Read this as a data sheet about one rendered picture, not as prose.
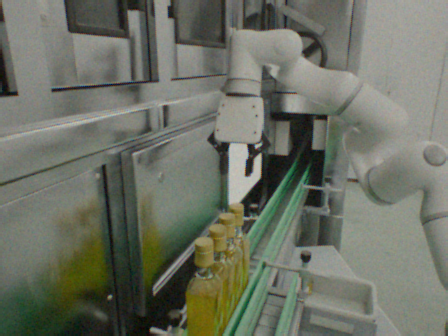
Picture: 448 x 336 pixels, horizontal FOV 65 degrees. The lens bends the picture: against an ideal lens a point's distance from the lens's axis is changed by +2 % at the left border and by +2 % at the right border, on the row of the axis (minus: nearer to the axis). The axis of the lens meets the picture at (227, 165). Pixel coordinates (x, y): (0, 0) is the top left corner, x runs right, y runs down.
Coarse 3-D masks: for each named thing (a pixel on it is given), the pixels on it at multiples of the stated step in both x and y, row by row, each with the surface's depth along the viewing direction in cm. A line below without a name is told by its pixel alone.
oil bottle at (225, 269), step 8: (216, 264) 68; (224, 264) 68; (232, 264) 70; (216, 272) 67; (224, 272) 67; (232, 272) 70; (224, 280) 67; (232, 280) 71; (224, 288) 67; (232, 288) 72; (224, 296) 68; (232, 296) 72; (224, 304) 69; (232, 304) 73; (224, 312) 69; (232, 312) 73; (224, 320) 70; (224, 328) 70
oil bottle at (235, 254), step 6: (234, 246) 74; (228, 252) 73; (234, 252) 73; (240, 252) 75; (234, 258) 72; (240, 258) 75; (234, 264) 72; (240, 264) 76; (234, 270) 73; (240, 270) 76; (234, 276) 73; (240, 276) 77; (234, 282) 73; (240, 282) 77; (234, 288) 74; (240, 288) 78; (234, 294) 74; (240, 294) 78; (234, 300) 75; (234, 306) 75
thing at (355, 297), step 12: (312, 276) 110; (336, 276) 107; (348, 276) 107; (324, 288) 109; (336, 288) 108; (348, 288) 107; (360, 288) 105; (372, 288) 101; (312, 300) 107; (324, 300) 107; (336, 300) 107; (348, 300) 107; (360, 300) 106; (372, 300) 97; (336, 312) 92; (348, 312) 92; (360, 312) 102; (372, 312) 93
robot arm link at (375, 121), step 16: (368, 96) 69; (384, 96) 70; (352, 112) 70; (368, 112) 69; (384, 112) 69; (400, 112) 69; (352, 128) 76; (368, 128) 71; (384, 128) 69; (400, 128) 69; (352, 144) 76; (368, 144) 74; (384, 144) 73; (352, 160) 77; (368, 160) 76; (368, 176) 74; (368, 192) 73
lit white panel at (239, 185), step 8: (232, 144) 110; (240, 144) 118; (232, 152) 110; (240, 152) 118; (232, 160) 111; (240, 160) 119; (256, 160) 140; (232, 168) 112; (240, 168) 120; (256, 168) 141; (232, 176) 113; (240, 176) 121; (256, 176) 142; (232, 184) 114; (240, 184) 122; (248, 184) 132; (232, 192) 115; (240, 192) 123; (232, 200) 115
